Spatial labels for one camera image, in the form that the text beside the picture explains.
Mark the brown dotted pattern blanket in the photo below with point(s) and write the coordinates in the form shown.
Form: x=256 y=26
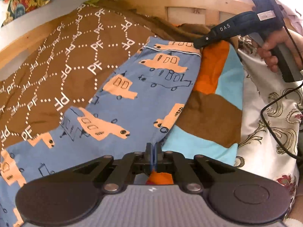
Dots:
x=59 y=63

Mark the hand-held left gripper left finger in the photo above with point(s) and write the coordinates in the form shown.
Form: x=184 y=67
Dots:
x=151 y=159

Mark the blue vehicle print pants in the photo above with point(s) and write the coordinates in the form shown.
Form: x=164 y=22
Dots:
x=142 y=87

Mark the person's right hand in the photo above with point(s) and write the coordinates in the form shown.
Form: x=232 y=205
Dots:
x=268 y=55

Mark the white floral bed sheet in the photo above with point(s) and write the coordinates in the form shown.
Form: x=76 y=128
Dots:
x=272 y=134

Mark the orange blue brown patchwork blanket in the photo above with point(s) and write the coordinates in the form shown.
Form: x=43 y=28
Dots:
x=213 y=113

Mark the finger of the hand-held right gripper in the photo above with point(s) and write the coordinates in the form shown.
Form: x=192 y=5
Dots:
x=203 y=40

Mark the person's right forearm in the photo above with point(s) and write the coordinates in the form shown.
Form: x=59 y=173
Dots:
x=296 y=45

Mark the wooden bed frame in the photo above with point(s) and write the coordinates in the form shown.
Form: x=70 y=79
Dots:
x=189 y=4

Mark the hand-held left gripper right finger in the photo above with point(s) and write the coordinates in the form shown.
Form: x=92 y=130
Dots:
x=158 y=158

